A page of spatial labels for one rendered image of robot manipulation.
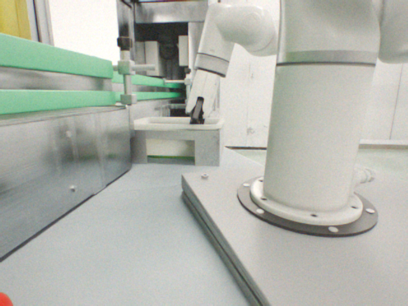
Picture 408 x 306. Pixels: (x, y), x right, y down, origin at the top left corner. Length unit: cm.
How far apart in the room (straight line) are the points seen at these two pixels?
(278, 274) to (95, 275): 16
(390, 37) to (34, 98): 55
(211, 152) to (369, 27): 37
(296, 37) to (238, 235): 19
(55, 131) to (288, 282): 30
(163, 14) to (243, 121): 290
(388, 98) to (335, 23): 487
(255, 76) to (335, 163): 386
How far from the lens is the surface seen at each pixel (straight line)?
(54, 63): 40
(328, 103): 27
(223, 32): 58
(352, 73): 28
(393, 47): 58
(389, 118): 518
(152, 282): 25
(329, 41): 27
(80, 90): 45
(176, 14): 144
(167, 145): 58
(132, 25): 147
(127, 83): 56
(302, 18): 28
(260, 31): 55
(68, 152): 38
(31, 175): 34
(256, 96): 412
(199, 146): 57
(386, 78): 511
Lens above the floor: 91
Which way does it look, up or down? 14 degrees down
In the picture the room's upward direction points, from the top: straight up
